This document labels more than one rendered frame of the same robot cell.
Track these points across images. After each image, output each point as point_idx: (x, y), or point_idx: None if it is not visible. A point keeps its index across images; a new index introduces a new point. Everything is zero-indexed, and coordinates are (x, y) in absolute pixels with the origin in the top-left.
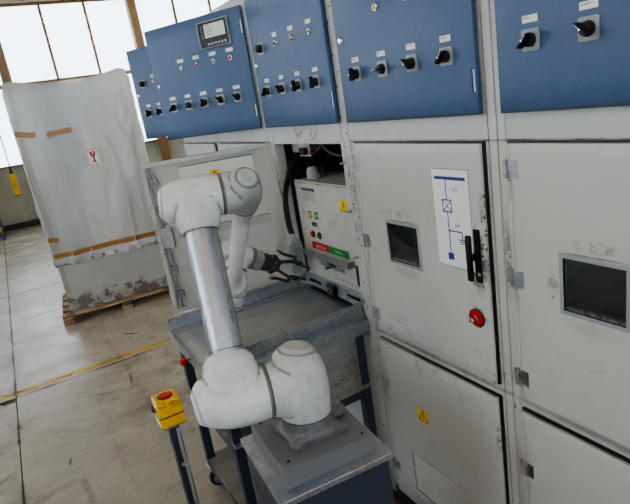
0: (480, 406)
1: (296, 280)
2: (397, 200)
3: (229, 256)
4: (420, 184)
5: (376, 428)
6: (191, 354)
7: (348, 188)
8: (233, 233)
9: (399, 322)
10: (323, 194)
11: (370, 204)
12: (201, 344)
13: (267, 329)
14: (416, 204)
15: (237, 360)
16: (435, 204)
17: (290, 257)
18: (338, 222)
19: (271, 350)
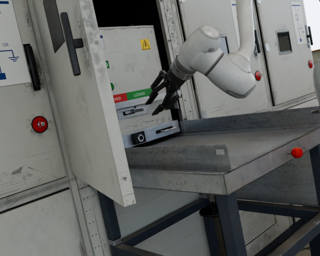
0: None
1: (162, 110)
2: (213, 21)
3: (251, 24)
4: (225, 9)
5: (205, 243)
6: (288, 141)
7: (165, 22)
8: (251, 0)
9: (221, 110)
10: (118, 38)
11: (194, 28)
12: (260, 147)
13: (212, 142)
14: (224, 22)
15: None
16: (233, 20)
17: (159, 83)
18: (139, 62)
19: (263, 125)
